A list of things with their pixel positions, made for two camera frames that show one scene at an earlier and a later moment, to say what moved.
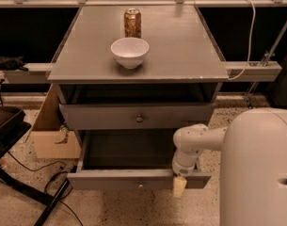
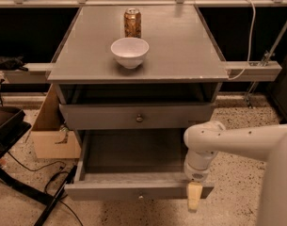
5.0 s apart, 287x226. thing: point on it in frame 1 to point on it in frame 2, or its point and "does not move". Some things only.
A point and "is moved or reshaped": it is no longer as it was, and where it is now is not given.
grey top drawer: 140,116 does not move
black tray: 8,126 does not move
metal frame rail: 237,72 does not move
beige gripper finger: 179,185 to 194,195
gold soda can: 133,20 does not move
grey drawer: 129,159 is moved or reshaped
